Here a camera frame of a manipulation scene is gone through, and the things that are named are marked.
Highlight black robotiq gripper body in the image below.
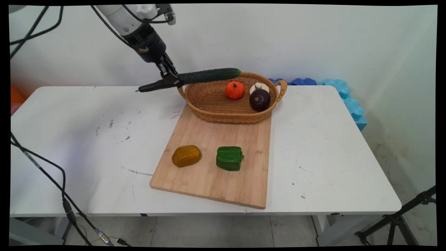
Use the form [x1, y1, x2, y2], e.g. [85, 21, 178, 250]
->
[130, 24, 168, 65]

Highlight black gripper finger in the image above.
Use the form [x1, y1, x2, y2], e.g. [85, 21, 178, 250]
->
[162, 52, 181, 81]
[157, 62, 179, 88]

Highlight long dark green cucumber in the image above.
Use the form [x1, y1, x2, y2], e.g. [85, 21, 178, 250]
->
[135, 68, 242, 93]

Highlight small orange pumpkin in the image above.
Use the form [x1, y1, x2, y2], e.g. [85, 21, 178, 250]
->
[225, 81, 245, 100]

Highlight yellow-brown potato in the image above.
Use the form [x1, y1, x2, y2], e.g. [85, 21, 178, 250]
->
[171, 145, 202, 168]

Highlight white mushroom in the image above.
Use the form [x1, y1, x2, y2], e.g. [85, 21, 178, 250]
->
[249, 82, 270, 95]

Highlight dark purple round eggplant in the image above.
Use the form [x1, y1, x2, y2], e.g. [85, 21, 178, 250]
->
[249, 89, 271, 112]

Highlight green bell pepper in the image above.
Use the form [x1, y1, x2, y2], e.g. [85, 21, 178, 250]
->
[216, 146, 245, 172]

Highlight wooden cutting board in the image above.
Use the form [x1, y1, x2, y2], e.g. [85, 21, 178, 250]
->
[149, 104, 272, 210]

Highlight orange box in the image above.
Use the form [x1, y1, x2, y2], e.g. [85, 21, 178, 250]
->
[10, 85, 27, 116]

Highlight white table leg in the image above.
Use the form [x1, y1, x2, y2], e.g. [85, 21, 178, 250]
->
[52, 216, 76, 242]
[311, 213, 375, 246]

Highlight light blue foam mat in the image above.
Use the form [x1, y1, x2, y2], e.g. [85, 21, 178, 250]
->
[316, 79, 368, 132]

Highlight black tripod stand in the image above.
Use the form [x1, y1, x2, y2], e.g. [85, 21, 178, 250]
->
[355, 185, 437, 246]

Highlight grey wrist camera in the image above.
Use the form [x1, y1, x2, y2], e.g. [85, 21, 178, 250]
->
[155, 4, 177, 26]

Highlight woven wicker basket with handles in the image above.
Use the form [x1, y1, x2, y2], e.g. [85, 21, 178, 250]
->
[176, 71, 288, 124]

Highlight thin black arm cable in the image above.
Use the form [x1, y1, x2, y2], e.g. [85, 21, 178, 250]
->
[10, 5, 64, 59]

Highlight thick black hanging cable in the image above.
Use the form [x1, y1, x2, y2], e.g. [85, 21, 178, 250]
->
[10, 132, 114, 246]

